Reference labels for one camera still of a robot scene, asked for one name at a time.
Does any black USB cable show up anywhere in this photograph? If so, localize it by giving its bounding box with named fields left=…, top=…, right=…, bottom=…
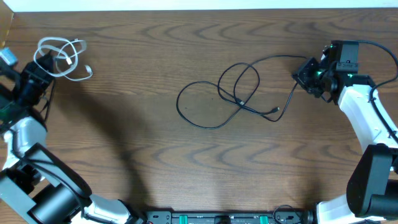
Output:
left=175, top=55, right=310, bottom=130

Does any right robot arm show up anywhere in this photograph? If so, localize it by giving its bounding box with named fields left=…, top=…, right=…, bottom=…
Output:
left=292, top=40, right=397, bottom=223

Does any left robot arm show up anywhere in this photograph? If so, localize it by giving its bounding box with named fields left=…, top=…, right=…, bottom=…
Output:
left=1, top=49, right=147, bottom=223

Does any white USB cable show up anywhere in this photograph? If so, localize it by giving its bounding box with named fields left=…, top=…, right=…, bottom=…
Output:
left=32, top=36, right=94, bottom=82

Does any cardboard panel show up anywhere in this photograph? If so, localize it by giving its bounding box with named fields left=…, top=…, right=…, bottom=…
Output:
left=0, top=0, right=14, bottom=48

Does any right camera cable black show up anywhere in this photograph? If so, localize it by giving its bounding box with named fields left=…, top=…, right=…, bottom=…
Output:
left=354, top=39, right=398, bottom=147

